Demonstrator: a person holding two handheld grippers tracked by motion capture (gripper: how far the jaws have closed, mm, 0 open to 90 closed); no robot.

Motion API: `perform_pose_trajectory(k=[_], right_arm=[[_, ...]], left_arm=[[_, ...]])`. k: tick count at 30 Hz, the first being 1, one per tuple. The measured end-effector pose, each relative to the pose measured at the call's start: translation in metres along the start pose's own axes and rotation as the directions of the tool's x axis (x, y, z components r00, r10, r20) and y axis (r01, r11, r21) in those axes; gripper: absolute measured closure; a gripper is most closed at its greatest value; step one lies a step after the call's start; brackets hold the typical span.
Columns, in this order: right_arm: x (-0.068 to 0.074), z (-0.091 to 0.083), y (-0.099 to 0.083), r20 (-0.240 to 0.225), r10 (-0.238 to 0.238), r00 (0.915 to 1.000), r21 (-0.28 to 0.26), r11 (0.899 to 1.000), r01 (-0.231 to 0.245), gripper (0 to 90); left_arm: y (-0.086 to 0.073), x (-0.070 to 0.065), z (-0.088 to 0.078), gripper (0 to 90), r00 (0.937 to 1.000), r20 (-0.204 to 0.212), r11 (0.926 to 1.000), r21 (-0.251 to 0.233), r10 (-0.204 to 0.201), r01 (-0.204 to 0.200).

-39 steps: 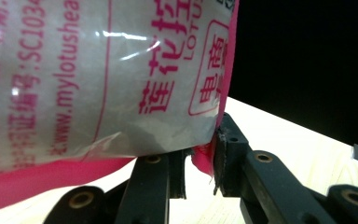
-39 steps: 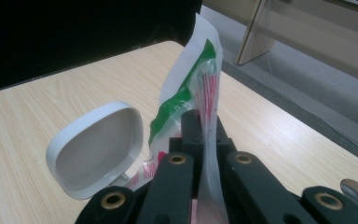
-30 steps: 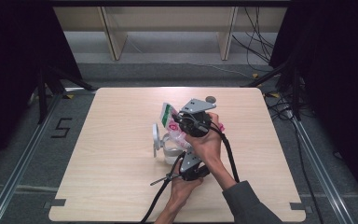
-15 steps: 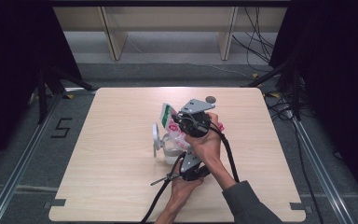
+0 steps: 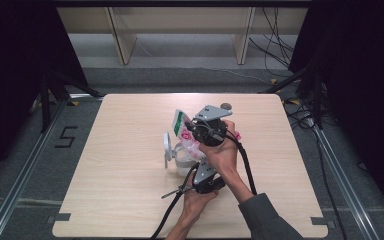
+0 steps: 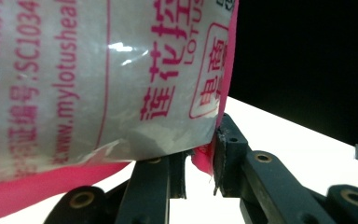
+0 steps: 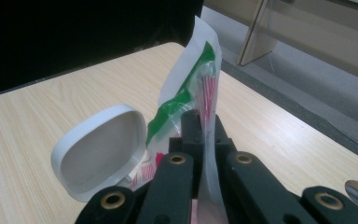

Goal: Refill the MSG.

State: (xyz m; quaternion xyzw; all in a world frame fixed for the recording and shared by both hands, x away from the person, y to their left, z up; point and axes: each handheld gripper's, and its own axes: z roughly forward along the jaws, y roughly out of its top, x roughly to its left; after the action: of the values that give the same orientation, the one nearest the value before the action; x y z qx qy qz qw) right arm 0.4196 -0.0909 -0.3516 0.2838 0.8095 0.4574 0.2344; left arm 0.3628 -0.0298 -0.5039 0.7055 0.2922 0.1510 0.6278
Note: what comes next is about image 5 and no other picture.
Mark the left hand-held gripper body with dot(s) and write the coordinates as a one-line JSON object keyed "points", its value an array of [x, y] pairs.
{"points": [[203, 173]]}

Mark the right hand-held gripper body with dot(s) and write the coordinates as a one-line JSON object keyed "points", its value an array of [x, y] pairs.
{"points": [[210, 131]]}

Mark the pink and white plastic bag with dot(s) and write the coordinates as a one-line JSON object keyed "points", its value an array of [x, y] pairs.
{"points": [[181, 125]]}

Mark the clear jar with white lid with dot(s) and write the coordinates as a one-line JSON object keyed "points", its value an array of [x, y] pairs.
{"points": [[180, 164]]}

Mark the person's right hand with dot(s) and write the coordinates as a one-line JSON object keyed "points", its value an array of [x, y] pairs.
{"points": [[225, 155]]}

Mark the person's left hand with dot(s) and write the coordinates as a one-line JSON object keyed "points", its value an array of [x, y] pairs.
{"points": [[193, 203]]}

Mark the beige wooden shelf unit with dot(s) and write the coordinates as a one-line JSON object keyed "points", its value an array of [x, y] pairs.
{"points": [[180, 20]]}

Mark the black metal stand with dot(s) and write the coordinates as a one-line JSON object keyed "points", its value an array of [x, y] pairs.
{"points": [[45, 106], [318, 100]]}

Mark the dark curtain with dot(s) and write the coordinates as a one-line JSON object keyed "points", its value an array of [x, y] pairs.
{"points": [[363, 83], [16, 66]]}

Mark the aluminium floor rail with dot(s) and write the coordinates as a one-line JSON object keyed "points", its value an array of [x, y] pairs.
{"points": [[20, 180], [343, 180]]}

